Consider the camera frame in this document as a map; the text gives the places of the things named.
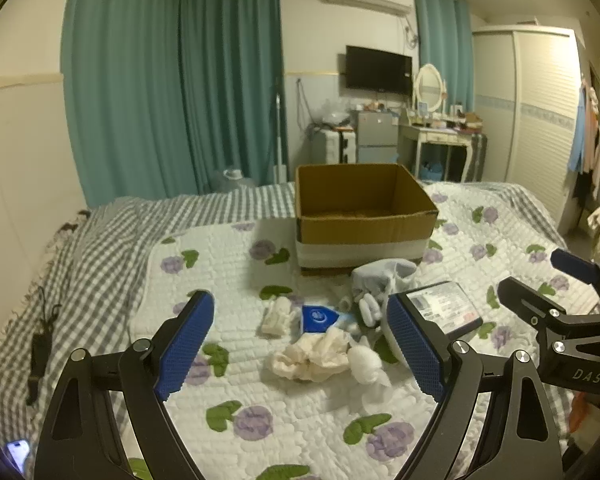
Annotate white labelled plastic package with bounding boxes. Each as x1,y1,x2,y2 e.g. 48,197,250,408
406,281,483,339

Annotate grey white sock bundle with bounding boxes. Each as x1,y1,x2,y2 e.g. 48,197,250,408
351,258,417,328

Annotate blue white tissue pack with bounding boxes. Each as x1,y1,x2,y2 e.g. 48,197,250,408
300,304,356,334

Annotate cream cloth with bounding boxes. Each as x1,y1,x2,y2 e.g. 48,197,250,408
268,326,351,382

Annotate small white cloth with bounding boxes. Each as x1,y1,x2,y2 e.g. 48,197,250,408
260,296,297,338

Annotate right hand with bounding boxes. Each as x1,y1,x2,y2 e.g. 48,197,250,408
568,392,600,442

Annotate smartphone on bed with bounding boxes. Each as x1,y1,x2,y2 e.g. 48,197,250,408
5,439,30,474

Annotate hanging clothes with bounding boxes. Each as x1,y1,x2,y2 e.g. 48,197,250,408
568,78,600,200

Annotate grey checked bed sheet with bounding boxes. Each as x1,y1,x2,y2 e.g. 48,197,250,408
0,179,566,480

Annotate blue plastic basket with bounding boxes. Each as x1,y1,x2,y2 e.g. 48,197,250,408
419,162,445,182

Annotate white louvred wardrobe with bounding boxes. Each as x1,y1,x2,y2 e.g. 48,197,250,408
472,25,581,223

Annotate brown cardboard box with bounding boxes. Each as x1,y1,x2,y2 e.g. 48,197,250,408
294,164,439,275

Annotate white dressing table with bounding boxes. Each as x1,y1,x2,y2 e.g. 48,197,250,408
396,124,475,183

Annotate grey mini fridge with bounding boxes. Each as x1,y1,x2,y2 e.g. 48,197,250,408
356,112,399,164

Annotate floral white quilt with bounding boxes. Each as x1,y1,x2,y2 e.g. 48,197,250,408
124,179,600,480

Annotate white oval vanity mirror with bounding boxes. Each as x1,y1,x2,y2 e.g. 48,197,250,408
414,63,445,113

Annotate white suitcase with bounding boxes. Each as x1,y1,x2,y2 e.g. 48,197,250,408
311,129,358,165

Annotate plastic bag on suitcase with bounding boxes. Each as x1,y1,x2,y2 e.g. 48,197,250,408
312,100,351,129

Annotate teal curtain by wardrobe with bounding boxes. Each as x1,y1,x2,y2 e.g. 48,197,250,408
415,0,475,112

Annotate clear water jug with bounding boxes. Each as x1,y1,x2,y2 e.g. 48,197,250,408
212,168,256,193

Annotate large teal curtain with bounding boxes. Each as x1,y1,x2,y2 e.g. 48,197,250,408
60,0,286,207

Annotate black wall television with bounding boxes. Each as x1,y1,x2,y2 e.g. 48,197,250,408
344,46,413,96

